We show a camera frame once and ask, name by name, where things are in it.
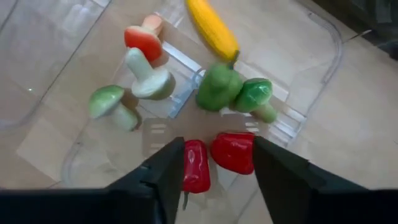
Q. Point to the red cap toy mushroom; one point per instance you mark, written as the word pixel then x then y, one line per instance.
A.
pixel 143 42

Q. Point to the small green toy pepper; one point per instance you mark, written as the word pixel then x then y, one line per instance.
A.
pixel 217 88

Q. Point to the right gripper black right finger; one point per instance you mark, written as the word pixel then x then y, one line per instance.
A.
pixel 295 186

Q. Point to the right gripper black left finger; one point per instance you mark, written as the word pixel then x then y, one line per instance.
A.
pixel 155 186

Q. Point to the orange object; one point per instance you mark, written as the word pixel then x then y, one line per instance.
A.
pixel 211 28

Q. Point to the green cap toy mushroom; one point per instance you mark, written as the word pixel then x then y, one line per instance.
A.
pixel 104 99
pixel 253 93
pixel 149 82

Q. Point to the black aluminium table frame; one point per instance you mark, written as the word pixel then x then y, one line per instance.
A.
pixel 373 18

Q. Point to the clear plastic bin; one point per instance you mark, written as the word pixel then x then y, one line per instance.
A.
pixel 280 46
pixel 46 46

